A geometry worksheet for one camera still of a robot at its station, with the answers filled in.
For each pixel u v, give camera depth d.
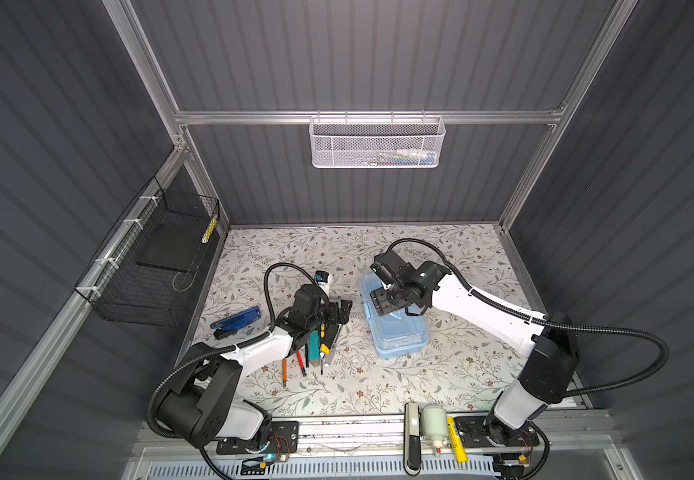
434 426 0.69
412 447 0.70
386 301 0.72
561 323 0.45
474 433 0.72
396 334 0.81
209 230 0.81
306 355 0.87
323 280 0.79
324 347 0.87
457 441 0.72
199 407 0.43
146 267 0.74
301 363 0.85
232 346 0.49
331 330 0.91
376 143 1.12
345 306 0.81
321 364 0.85
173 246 0.77
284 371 0.84
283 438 0.72
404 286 0.59
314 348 0.88
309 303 0.68
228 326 0.91
